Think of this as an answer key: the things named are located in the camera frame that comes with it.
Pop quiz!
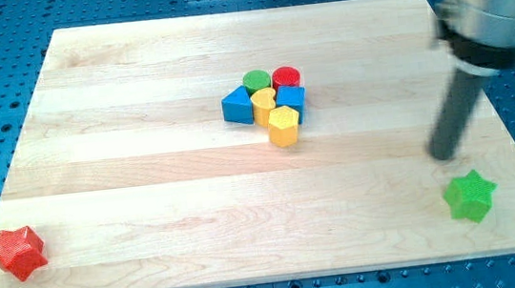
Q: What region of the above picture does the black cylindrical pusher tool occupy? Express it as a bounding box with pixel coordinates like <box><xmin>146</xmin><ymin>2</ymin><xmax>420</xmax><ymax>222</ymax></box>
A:
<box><xmin>426</xmin><ymin>70</ymin><xmax>487</xmax><ymax>161</ymax></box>

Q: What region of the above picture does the green star block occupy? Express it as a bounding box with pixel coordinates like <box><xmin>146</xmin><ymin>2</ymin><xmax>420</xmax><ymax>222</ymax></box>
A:
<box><xmin>443</xmin><ymin>169</ymin><xmax>498</xmax><ymax>223</ymax></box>

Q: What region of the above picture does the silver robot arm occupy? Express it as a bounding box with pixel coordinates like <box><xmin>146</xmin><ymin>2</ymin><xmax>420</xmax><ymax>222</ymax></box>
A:
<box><xmin>426</xmin><ymin>0</ymin><xmax>515</xmax><ymax>160</ymax></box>

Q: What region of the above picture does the yellow hexagon block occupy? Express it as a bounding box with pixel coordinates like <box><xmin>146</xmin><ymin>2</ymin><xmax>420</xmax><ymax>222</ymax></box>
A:
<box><xmin>268</xmin><ymin>106</ymin><xmax>299</xmax><ymax>147</ymax></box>

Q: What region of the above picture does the red star block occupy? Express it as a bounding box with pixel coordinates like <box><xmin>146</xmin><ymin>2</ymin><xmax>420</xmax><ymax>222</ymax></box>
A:
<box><xmin>0</xmin><ymin>226</ymin><xmax>49</xmax><ymax>282</ymax></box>

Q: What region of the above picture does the blue cube block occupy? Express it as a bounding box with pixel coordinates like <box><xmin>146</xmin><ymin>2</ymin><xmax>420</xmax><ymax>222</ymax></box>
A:
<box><xmin>276</xmin><ymin>86</ymin><xmax>306</xmax><ymax>124</ymax></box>

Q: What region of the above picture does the red cylinder block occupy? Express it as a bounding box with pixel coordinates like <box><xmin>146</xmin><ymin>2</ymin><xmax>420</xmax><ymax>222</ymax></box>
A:
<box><xmin>272</xmin><ymin>66</ymin><xmax>301</xmax><ymax>91</ymax></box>

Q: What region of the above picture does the yellow heart block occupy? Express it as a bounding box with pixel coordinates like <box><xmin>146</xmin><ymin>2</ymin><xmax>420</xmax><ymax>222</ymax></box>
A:
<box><xmin>250</xmin><ymin>87</ymin><xmax>277</xmax><ymax>127</ymax></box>

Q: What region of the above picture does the green cylinder block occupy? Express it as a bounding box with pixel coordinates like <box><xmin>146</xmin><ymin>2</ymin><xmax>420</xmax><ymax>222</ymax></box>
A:
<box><xmin>242</xmin><ymin>70</ymin><xmax>272</xmax><ymax>96</ymax></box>

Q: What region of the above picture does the blue triangle block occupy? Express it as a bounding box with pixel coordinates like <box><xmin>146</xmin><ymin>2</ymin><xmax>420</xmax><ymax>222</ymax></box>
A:
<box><xmin>221</xmin><ymin>86</ymin><xmax>255</xmax><ymax>125</ymax></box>

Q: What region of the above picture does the light wooden board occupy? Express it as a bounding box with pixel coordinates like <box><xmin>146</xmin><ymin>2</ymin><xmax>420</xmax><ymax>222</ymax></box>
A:
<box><xmin>0</xmin><ymin>0</ymin><xmax>515</xmax><ymax>288</ymax></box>

